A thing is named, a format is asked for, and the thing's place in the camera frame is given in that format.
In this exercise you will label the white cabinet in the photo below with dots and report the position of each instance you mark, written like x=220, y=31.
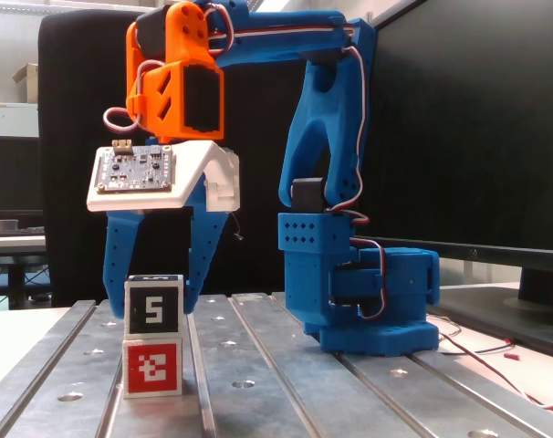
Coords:
x=14, y=119

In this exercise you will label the red cube with white pattern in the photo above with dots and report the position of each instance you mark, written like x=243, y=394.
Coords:
x=151, y=369

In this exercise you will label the ceiling light fixture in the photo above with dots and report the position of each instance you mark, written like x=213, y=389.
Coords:
x=253, y=5

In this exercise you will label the grey tape roll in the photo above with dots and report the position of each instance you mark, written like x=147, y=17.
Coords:
x=6, y=225

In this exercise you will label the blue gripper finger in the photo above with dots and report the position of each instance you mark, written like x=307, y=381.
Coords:
x=119, y=255
x=205, y=246

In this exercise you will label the small black background monitor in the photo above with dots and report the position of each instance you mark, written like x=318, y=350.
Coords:
x=14, y=178

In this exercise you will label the white camera mount with board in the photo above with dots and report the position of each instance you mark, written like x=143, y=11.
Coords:
x=194, y=173

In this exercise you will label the white background desk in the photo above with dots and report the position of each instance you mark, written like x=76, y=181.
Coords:
x=12, y=244

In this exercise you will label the brown cardboard box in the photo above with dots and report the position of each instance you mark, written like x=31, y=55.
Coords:
x=28, y=84

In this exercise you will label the black office chair backrest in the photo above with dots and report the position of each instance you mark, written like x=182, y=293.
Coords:
x=76, y=137

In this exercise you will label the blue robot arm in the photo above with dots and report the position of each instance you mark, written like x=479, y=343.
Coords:
x=322, y=114

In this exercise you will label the black cube with number five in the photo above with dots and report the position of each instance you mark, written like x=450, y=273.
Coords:
x=137, y=315

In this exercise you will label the black Dell monitor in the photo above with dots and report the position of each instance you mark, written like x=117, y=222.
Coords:
x=486, y=137

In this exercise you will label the aluminium slotted base plate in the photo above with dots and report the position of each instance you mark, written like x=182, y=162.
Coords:
x=258, y=401

